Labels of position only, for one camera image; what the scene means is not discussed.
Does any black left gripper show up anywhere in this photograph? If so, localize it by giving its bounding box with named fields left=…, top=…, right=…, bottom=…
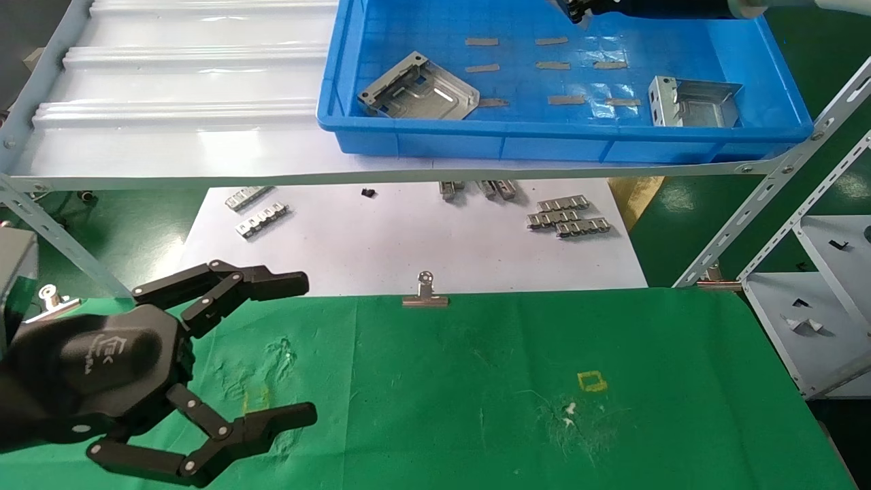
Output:
left=12, top=260, right=318, bottom=488

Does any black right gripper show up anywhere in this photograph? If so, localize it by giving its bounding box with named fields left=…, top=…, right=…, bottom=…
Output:
left=555, top=0, right=732, bottom=25

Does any blue plastic bin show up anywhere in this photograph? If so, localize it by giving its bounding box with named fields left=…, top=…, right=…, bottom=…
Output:
left=316, top=0, right=814, bottom=165

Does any white paper sheet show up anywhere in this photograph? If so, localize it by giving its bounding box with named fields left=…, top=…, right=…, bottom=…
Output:
left=178, top=178, right=647, bottom=298

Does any green cloth mat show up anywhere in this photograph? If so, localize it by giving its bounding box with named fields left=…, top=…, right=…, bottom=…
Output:
left=0, top=287, right=857, bottom=490

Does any brown cardboard piece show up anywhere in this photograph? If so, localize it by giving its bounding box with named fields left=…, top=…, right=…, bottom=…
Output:
left=608, top=177, right=665, bottom=232

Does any perforated grey angle bar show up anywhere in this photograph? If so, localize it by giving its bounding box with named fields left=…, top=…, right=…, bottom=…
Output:
left=0, top=176, right=135, bottom=301
left=738, top=133, right=871, bottom=280
left=672, top=56, right=871, bottom=288

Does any small white scrap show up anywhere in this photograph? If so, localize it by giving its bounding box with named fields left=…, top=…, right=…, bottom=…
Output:
left=781, top=314, right=824, bottom=334

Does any low grey metal shelf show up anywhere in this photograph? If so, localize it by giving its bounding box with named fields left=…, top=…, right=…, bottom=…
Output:
left=742, top=214, right=871, bottom=400

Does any sheet metal bracket part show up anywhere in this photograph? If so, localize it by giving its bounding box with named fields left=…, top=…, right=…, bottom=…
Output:
left=646, top=76, right=742, bottom=129
left=357, top=51, right=480, bottom=121

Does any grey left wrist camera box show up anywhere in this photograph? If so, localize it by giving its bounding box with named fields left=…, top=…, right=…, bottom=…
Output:
left=0, top=228, right=39, bottom=355

